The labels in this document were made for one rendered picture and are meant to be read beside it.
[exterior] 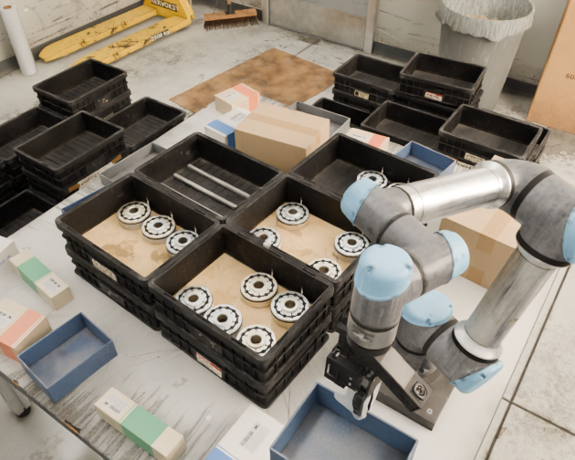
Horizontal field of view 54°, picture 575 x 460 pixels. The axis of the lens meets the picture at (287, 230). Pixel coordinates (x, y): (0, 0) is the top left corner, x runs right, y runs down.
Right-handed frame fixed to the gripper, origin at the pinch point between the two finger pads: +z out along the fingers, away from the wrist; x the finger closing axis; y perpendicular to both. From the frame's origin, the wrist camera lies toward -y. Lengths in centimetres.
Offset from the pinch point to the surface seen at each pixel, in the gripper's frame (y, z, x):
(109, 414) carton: 58, 37, 14
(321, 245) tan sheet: 44, 24, -58
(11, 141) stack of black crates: 240, 68, -71
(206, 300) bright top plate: 56, 24, -20
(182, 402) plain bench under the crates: 48, 42, -1
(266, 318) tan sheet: 41, 27, -26
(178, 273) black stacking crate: 67, 21, -20
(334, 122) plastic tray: 88, 29, -137
